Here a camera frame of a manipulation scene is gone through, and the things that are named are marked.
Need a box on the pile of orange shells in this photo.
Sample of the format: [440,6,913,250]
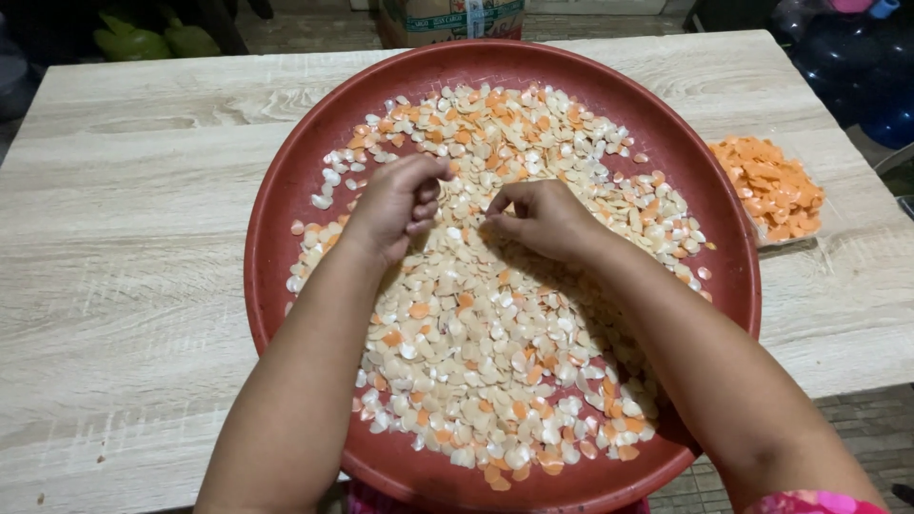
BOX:
[707,136,827,244]

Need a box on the person's right hand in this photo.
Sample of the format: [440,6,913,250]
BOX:
[480,179,608,264]

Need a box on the cardboard box with green tape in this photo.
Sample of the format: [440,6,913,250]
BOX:
[377,0,527,49]

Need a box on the heap of white and orange shells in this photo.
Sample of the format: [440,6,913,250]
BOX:
[284,83,715,492]

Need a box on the clear plastic bag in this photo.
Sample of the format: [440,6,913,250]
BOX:
[703,127,858,249]

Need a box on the pink floral sleeve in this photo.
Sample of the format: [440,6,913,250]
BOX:
[743,490,890,514]

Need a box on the pink clothing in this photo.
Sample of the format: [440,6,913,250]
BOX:
[346,480,652,514]

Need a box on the round red plastic tray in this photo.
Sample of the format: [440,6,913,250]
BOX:
[243,39,763,514]

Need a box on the blue water jug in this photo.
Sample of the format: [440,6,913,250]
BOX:
[771,0,914,151]

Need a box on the green plastic object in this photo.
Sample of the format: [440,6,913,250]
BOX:
[93,10,222,62]

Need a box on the person's left hand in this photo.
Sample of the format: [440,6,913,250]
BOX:
[341,153,456,267]

